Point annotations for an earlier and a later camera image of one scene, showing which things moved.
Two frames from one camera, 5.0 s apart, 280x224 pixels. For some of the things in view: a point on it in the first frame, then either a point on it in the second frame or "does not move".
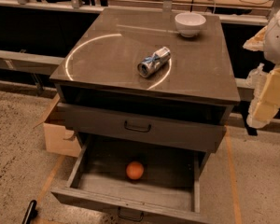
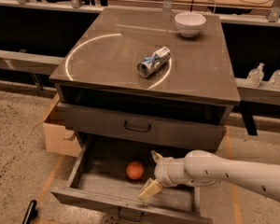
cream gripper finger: (257, 42) → (151, 189)
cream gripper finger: (274, 94) → (156, 155)
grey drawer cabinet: (145, 74) does not move
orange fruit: (134, 170) does not move
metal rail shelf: (24, 63) does not move
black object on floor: (31, 214) does not move
